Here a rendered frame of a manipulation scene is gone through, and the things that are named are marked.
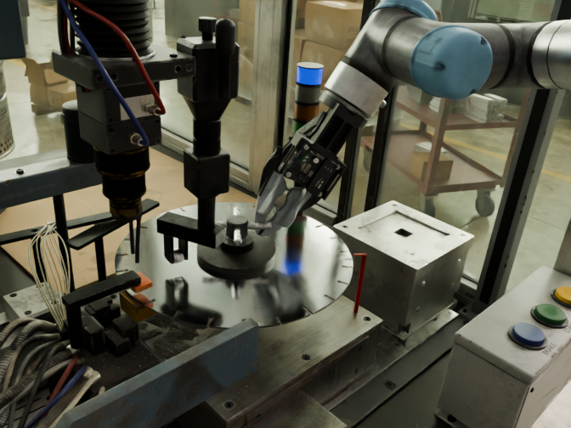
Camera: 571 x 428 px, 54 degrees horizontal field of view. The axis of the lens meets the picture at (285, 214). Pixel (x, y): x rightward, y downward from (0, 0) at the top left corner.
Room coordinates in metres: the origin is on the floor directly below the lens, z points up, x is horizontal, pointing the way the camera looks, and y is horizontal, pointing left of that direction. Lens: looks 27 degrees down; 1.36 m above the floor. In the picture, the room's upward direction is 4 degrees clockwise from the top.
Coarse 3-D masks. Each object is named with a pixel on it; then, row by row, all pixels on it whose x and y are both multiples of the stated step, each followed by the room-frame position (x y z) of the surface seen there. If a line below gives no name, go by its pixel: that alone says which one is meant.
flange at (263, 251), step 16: (224, 240) 0.66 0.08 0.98; (256, 240) 0.69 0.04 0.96; (208, 256) 0.64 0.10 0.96; (224, 256) 0.64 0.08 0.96; (240, 256) 0.65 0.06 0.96; (256, 256) 0.65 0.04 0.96; (272, 256) 0.66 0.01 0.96; (224, 272) 0.62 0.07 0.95; (240, 272) 0.62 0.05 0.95; (256, 272) 0.63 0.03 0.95
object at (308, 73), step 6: (300, 66) 0.95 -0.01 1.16; (306, 66) 0.95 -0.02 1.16; (312, 66) 0.96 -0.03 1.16; (318, 66) 0.96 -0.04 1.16; (300, 72) 0.95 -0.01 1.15; (306, 72) 0.94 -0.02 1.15; (312, 72) 0.94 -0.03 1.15; (318, 72) 0.95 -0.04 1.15; (300, 78) 0.95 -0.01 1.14; (306, 78) 0.94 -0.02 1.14; (312, 78) 0.94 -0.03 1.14; (318, 78) 0.95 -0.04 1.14; (306, 84) 0.94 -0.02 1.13; (312, 84) 0.94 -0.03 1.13; (318, 84) 0.95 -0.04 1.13
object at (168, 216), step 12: (204, 204) 0.59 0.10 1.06; (168, 216) 0.63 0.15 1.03; (180, 216) 0.63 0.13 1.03; (204, 216) 0.59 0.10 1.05; (168, 228) 0.61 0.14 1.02; (180, 228) 0.60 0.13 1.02; (192, 228) 0.60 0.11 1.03; (204, 228) 0.59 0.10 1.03; (216, 228) 0.60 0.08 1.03; (168, 240) 0.61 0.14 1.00; (180, 240) 0.63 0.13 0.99; (192, 240) 0.60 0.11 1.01; (204, 240) 0.59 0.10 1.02; (216, 240) 0.59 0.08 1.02; (168, 252) 0.61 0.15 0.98
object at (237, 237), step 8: (232, 216) 0.68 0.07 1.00; (240, 216) 0.69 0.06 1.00; (224, 224) 0.67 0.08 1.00; (232, 224) 0.66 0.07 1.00; (240, 224) 0.66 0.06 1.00; (248, 224) 0.67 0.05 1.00; (256, 224) 0.67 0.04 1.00; (264, 224) 0.68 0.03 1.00; (232, 232) 0.66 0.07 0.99; (240, 232) 0.65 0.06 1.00; (232, 240) 0.66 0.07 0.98; (240, 240) 0.63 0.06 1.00
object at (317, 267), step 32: (320, 224) 0.78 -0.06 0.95; (128, 256) 0.64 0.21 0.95; (160, 256) 0.65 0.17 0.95; (192, 256) 0.66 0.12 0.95; (288, 256) 0.68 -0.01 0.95; (320, 256) 0.68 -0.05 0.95; (128, 288) 0.57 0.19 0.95; (160, 288) 0.58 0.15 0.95; (192, 288) 0.58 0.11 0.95; (224, 288) 0.59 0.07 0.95; (256, 288) 0.59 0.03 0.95; (288, 288) 0.60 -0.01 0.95; (320, 288) 0.60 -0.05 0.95; (192, 320) 0.52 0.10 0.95; (224, 320) 0.52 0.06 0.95; (256, 320) 0.53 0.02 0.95; (288, 320) 0.53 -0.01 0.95
